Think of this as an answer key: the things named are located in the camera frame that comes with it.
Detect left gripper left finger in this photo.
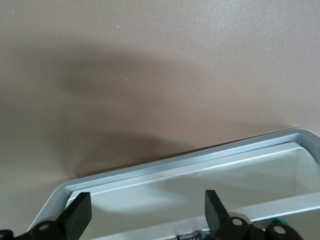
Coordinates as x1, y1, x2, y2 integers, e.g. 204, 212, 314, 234
26, 191, 93, 240

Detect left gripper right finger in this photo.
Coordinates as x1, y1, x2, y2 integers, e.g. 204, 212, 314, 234
204, 189, 266, 240

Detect white lowest drawer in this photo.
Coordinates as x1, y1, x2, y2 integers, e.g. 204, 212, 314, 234
65, 140, 320, 226

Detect white drawer cabinet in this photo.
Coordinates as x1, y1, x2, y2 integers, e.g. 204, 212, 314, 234
25, 127, 320, 240

